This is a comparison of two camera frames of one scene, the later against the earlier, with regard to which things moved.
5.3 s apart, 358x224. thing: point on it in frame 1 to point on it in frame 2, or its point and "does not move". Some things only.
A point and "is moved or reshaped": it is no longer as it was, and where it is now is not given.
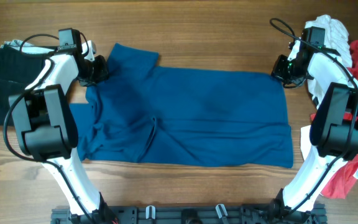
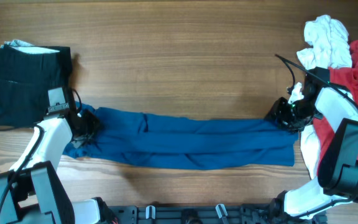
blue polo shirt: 142,112 is moved or reshaped
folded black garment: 4,73 does not move
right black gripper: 278,73 to 277,111
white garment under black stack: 26,48 does not move
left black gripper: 101,70 to 94,124
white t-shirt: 336,39 does not move
